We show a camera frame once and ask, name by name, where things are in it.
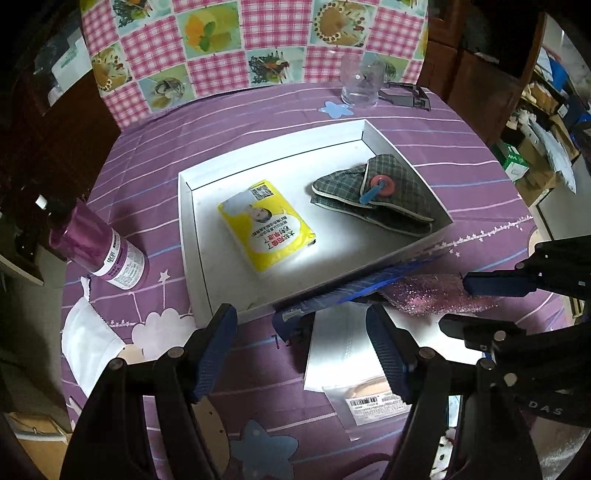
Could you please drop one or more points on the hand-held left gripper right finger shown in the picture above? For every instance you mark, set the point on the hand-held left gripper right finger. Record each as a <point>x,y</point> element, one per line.
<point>385,346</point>

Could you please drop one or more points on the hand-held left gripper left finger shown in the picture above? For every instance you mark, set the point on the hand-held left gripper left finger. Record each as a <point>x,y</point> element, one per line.
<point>214,350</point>

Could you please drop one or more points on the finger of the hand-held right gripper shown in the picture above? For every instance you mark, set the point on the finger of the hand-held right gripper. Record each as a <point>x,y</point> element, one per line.
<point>480,330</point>
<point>494,284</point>

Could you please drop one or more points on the pink glitter pouch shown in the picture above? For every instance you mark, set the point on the pink glitter pouch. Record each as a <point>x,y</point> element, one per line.
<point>425,295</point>

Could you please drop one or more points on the blue printed packet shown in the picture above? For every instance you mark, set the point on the blue printed packet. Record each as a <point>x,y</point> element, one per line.
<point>355,286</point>

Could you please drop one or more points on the white cardboard box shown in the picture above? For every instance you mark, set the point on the white cardboard box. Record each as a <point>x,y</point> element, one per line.
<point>217,277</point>

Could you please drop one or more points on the clear bag with white mask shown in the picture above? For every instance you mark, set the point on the clear bag with white mask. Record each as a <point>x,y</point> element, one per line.
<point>341,350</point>

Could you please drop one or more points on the green and white carton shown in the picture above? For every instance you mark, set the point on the green and white carton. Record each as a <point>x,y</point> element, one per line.
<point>515,161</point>

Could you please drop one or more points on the white face mask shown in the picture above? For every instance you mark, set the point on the white face mask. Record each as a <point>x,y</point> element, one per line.
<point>87,341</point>

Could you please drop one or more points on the yellow printed packet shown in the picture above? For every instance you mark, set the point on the yellow printed packet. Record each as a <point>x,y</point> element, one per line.
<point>268,230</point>

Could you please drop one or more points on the grey mailing bag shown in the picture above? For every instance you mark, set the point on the grey mailing bag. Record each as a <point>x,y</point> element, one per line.
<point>556,157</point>

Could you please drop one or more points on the purple pump bottle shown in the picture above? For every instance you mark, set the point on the purple pump bottle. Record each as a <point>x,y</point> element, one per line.
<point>92,244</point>

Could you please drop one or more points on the purple striped tablecloth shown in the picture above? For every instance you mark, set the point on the purple striped tablecloth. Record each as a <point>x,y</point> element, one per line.
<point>152,152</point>

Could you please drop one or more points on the black plastic holder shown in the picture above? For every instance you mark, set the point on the black plastic holder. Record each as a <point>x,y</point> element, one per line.
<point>406,94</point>

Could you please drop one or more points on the clear glass cup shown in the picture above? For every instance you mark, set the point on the clear glass cup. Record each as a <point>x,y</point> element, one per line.
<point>360,92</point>

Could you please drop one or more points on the white paper bag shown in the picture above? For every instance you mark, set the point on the white paper bag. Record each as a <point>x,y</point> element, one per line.
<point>69,62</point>

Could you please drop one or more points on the pink checkered chair cover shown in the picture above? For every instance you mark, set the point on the pink checkered chair cover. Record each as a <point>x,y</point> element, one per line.
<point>277,27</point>

